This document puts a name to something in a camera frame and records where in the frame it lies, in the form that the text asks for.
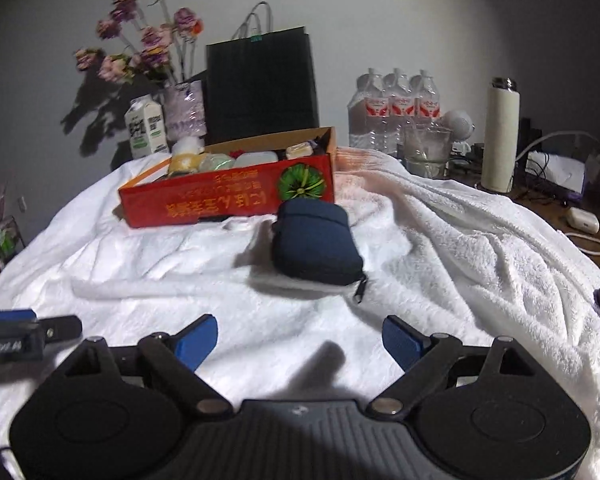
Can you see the white plastic case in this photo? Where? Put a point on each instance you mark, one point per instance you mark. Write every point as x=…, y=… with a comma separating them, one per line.
x=255, y=159

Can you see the white paper box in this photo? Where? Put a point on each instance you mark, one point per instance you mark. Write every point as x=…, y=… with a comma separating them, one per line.
x=555, y=170

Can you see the small beige packet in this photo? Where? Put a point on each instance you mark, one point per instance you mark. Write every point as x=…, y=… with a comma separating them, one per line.
x=300, y=150

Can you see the white round speaker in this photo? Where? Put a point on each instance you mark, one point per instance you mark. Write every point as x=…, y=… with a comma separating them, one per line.
x=459, y=124

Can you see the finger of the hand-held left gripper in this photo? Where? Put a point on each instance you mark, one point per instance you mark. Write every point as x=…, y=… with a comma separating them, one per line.
x=5, y=317
x=62, y=328

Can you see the shrink-wrapped water bottle pack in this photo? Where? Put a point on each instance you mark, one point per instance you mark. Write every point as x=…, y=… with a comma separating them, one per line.
x=375, y=110

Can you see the white green milk carton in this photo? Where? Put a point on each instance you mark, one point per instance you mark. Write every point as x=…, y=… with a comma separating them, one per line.
x=147, y=130

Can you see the red cardboard box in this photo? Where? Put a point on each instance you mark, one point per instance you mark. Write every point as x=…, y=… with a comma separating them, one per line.
x=220, y=200

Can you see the dried purple flower bouquet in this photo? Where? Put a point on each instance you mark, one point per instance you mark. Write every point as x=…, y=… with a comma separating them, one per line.
x=155, y=40

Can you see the yellow sponge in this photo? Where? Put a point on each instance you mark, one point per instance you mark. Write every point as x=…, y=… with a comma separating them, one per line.
x=185, y=162

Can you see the purple glass vase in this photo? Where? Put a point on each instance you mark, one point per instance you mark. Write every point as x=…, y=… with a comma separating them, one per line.
x=185, y=110

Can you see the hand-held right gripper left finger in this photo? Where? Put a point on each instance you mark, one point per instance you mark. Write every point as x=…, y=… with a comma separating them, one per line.
x=197, y=340

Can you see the navy fabric zipper pouch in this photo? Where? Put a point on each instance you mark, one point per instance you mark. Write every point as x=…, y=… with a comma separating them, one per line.
x=315, y=245

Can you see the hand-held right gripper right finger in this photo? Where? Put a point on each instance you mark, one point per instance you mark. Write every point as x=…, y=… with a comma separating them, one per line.
x=402, y=342

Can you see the black paper bag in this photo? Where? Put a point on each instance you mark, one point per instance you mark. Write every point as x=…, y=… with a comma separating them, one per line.
x=260, y=90

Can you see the clear drinking glass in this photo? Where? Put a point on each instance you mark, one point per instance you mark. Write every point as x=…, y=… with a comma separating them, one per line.
x=427, y=152

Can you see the white fluffy towel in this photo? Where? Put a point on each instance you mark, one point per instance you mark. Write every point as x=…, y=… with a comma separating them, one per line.
x=430, y=260

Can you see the white charger adapter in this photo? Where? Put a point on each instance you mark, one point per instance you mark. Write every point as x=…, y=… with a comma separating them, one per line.
x=581, y=218

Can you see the pale green soap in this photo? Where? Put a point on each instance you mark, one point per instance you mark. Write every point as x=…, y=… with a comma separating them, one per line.
x=217, y=162

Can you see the white thermos bottle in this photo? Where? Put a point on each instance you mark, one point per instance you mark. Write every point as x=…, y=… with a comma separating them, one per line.
x=500, y=140

